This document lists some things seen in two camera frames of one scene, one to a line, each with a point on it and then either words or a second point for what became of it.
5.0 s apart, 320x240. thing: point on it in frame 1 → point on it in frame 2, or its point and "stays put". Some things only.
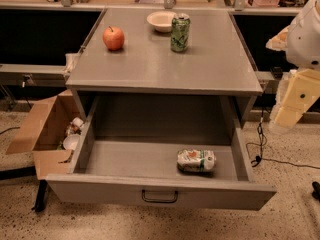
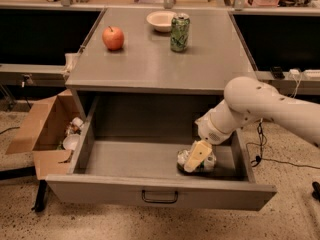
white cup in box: x=77 y=121 stays put
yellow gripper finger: x=301 y=93 → x=199 y=152
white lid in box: x=70 y=142 stays put
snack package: x=196 y=160 stays put
